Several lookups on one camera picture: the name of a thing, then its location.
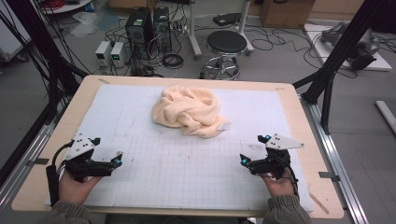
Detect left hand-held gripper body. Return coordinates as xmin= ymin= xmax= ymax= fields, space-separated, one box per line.
xmin=64 ymin=133 xmax=115 ymax=184

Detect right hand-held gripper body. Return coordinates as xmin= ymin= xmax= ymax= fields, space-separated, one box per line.
xmin=248 ymin=133 xmax=305 ymax=181

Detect peach towel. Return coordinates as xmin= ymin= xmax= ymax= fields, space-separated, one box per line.
xmin=151 ymin=85 xmax=233 ymax=139

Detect person's right hand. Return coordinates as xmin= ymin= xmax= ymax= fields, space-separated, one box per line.
xmin=260 ymin=172 xmax=297 ymax=198

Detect person's left hand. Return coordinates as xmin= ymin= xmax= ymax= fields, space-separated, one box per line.
xmin=58 ymin=169 xmax=104 ymax=206

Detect white grid mat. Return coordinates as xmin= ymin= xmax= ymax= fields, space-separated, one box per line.
xmin=45 ymin=83 xmax=315 ymax=213

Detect thin wooden stick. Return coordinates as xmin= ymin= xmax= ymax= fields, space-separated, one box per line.
xmin=307 ymin=190 xmax=331 ymax=216

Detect white power supply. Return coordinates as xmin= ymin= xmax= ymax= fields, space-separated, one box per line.
xmin=110 ymin=41 xmax=130 ymax=68
xmin=94 ymin=40 xmax=112 ymax=67

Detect black round stool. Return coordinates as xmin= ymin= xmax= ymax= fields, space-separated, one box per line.
xmin=204 ymin=30 xmax=248 ymax=81

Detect white floor board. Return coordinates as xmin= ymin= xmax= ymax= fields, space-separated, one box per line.
xmin=303 ymin=22 xmax=393 ymax=73

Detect clear plastic bags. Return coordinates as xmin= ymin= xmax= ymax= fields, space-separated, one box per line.
xmin=71 ymin=11 xmax=101 ymax=38

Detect large black computer tower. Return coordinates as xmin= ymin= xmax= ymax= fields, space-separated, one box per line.
xmin=124 ymin=7 xmax=155 ymax=60

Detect white desk leg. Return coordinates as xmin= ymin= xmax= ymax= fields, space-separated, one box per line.
xmin=236 ymin=0 xmax=255 ymax=55
xmin=188 ymin=0 xmax=204 ymax=60

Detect white tube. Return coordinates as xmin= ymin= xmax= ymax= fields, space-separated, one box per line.
xmin=375 ymin=100 xmax=396 ymax=134

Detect flat black device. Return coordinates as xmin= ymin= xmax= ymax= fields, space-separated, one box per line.
xmin=213 ymin=12 xmax=242 ymax=27

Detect cardboard box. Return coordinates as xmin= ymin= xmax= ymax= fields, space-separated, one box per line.
xmin=260 ymin=0 xmax=316 ymax=30

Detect slim black computer tower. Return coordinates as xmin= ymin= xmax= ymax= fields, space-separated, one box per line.
xmin=152 ymin=7 xmax=173 ymax=52

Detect white panel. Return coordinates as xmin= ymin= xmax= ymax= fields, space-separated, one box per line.
xmin=0 ymin=0 xmax=32 ymax=62

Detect grey machine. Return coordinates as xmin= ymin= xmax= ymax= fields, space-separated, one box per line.
xmin=320 ymin=21 xmax=381 ymax=71

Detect round white table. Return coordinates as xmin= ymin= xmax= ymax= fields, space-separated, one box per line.
xmin=40 ymin=0 xmax=92 ymax=15

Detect right hand-held gripper cable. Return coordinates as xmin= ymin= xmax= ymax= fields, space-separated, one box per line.
xmin=279 ymin=155 xmax=300 ymax=197

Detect hand-held gripper cable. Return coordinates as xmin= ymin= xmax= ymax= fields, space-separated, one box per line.
xmin=279 ymin=155 xmax=300 ymax=197
xmin=46 ymin=139 xmax=76 ymax=208

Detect black rail clip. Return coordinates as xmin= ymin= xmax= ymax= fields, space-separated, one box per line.
xmin=26 ymin=158 xmax=50 ymax=167
xmin=318 ymin=171 xmax=341 ymax=182

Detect left hand-held gripper cable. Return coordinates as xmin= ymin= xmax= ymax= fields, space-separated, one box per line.
xmin=46 ymin=139 xmax=76 ymax=208

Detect aluminium rail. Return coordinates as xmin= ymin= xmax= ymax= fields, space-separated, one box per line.
xmin=300 ymin=94 xmax=370 ymax=224
xmin=0 ymin=122 xmax=55 ymax=213

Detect loose black floor cables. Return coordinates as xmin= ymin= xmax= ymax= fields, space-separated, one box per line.
xmin=248 ymin=26 xmax=325 ymax=69

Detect coiled black cable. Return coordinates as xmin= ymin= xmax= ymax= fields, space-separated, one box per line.
xmin=162 ymin=53 xmax=185 ymax=70

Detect black frame post with cables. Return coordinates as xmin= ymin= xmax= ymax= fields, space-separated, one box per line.
xmin=0 ymin=0 xmax=90 ymax=125

